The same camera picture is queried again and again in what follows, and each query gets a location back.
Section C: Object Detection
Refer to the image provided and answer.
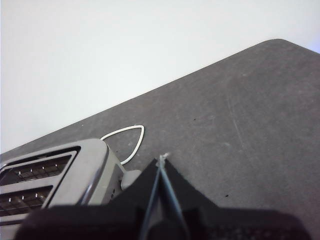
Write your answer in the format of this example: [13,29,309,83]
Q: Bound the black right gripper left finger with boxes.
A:
[14,158,166,240]

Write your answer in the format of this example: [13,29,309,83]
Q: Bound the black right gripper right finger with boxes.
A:
[159,157,311,240]

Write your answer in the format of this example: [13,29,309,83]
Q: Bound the white toaster power cable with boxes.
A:
[101,124,146,166]

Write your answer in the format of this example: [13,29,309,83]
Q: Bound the cream two-slot toaster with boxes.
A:
[0,138,127,226]

